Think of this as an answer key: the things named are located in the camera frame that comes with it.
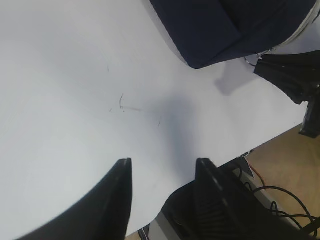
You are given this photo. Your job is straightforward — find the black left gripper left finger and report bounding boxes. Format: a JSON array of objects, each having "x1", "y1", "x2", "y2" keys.
[{"x1": 23, "y1": 158, "x2": 132, "y2": 240}]

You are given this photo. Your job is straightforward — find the black cables under table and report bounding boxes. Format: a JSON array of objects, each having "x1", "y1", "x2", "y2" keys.
[{"x1": 234, "y1": 162, "x2": 320, "y2": 238}]

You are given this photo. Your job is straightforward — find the navy and white lunch bag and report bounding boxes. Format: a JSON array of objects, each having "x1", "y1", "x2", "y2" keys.
[{"x1": 151, "y1": 0, "x2": 320, "y2": 69}]

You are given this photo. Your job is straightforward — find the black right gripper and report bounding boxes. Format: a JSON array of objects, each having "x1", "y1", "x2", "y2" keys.
[{"x1": 254, "y1": 50, "x2": 320, "y2": 138}]

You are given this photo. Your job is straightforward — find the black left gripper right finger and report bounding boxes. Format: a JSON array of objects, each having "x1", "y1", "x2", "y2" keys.
[{"x1": 194, "y1": 158, "x2": 305, "y2": 240}]

